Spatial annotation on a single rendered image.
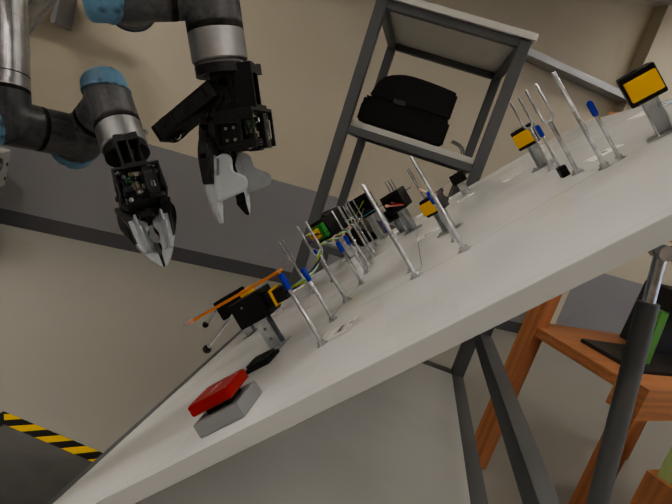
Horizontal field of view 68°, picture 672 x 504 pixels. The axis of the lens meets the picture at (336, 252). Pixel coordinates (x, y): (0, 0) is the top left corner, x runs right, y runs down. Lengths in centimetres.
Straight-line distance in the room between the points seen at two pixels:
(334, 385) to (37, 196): 414
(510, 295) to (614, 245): 8
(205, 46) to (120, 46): 361
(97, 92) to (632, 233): 80
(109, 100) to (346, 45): 365
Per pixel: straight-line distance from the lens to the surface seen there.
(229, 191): 68
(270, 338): 77
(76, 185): 441
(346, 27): 448
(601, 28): 573
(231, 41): 71
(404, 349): 42
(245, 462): 97
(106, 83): 95
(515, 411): 107
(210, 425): 54
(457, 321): 42
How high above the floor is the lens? 138
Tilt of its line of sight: 12 degrees down
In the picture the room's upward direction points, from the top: 18 degrees clockwise
